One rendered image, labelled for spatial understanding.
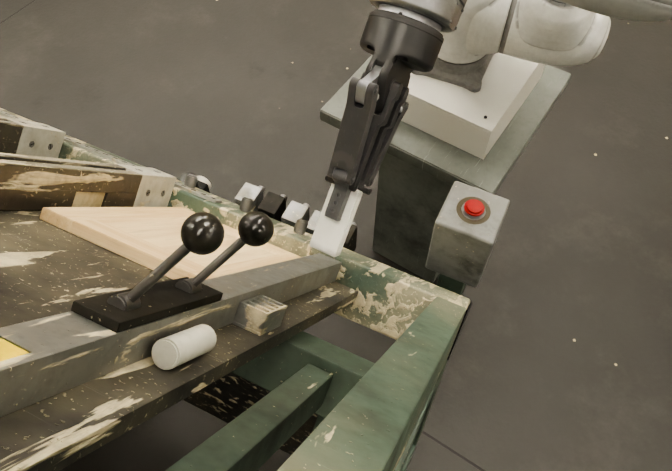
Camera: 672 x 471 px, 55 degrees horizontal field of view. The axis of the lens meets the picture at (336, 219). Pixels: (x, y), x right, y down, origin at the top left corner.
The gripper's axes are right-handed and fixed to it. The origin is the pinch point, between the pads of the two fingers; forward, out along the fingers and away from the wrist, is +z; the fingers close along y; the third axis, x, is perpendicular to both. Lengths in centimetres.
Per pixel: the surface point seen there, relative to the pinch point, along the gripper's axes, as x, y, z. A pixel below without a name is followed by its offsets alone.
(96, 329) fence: 11.0, -16.8, 13.9
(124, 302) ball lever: 11.8, -12.9, 12.4
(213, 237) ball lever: 5.9, -12.2, 3.7
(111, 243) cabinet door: 35.0, 14.8, 18.4
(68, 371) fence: 9.4, -21.0, 15.8
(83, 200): 52, 27, 18
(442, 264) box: -1, 76, 13
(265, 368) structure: 9.6, 22.8, 27.9
